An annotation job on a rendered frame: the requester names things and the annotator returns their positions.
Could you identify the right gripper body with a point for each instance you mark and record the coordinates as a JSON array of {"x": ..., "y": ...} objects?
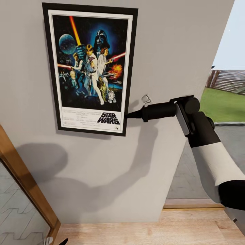
[{"x": 153, "y": 111}]

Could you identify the fixed window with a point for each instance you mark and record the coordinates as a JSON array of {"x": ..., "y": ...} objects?
[{"x": 223, "y": 100}]

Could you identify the door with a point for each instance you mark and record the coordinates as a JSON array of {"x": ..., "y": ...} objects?
[{"x": 26, "y": 217}]

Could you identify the poster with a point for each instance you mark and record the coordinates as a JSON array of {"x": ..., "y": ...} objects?
[{"x": 91, "y": 50}]

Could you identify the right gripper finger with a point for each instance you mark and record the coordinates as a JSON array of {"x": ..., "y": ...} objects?
[{"x": 135, "y": 114}]

